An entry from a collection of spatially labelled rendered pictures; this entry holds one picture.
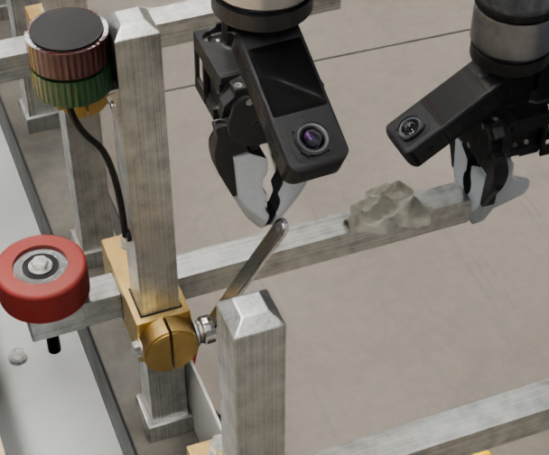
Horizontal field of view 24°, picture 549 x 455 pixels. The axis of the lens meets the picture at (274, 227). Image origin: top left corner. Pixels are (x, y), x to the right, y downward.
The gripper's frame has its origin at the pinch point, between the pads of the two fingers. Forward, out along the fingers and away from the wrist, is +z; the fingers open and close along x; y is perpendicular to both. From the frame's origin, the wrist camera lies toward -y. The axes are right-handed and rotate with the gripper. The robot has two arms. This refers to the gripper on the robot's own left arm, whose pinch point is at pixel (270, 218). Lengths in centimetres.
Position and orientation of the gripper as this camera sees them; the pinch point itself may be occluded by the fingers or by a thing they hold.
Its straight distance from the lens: 102.4
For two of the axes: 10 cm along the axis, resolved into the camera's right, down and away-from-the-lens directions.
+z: -0.1, 7.2, 6.9
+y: -3.6, -6.5, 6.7
